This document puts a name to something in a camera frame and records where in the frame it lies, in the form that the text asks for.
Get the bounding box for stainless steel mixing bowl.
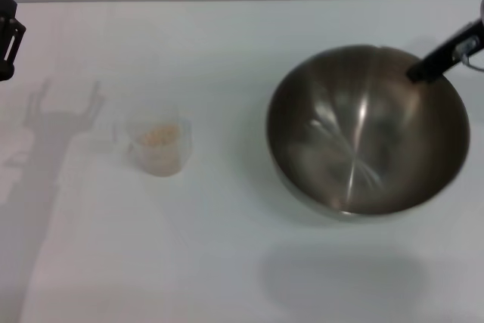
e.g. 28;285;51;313
265;44;471;222

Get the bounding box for white rice grains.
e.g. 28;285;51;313
137;124;179;148

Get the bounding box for clear plastic measuring cup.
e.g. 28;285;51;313
111;113;193;178

